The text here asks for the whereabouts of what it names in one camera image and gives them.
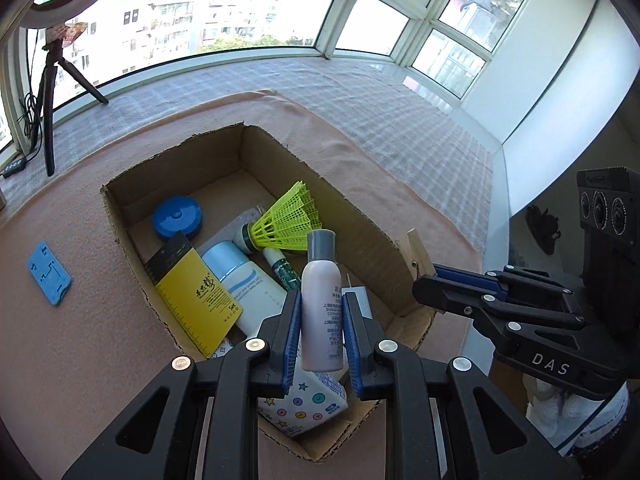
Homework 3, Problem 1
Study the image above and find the pink bottle grey cap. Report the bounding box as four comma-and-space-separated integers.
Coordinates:
300, 229, 343, 373

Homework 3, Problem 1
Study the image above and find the blue plastic phone stand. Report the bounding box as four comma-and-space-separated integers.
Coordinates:
26, 240, 72, 306

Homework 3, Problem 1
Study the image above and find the right white gloved hand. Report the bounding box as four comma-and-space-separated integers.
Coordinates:
523, 375, 629, 455

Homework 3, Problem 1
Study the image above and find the white patterned small box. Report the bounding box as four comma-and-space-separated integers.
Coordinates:
257, 367, 348, 438

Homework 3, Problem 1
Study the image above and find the yellow black card package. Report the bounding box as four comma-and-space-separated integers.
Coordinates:
145, 232, 243, 358

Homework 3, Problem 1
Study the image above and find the white blue lotion tube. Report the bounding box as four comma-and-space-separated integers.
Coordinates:
202, 240, 286, 337

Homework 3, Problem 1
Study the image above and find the small green white bottle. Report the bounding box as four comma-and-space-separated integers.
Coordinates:
262, 247, 302, 290

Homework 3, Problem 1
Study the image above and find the grey checked bedsheet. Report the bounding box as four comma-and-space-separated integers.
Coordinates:
0, 54, 507, 261

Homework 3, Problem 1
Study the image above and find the brown cardboard box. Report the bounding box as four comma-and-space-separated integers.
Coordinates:
98, 121, 440, 463

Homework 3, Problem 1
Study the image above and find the yellow green shuttlecock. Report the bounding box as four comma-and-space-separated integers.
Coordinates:
232, 181, 322, 255

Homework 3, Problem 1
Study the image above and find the blue round container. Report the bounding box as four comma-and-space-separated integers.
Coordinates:
152, 195, 203, 242

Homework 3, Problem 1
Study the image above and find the black tripod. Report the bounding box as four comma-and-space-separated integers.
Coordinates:
35, 39, 108, 177

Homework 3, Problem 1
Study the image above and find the black inline cable remote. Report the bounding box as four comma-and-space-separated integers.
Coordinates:
2, 156, 27, 179

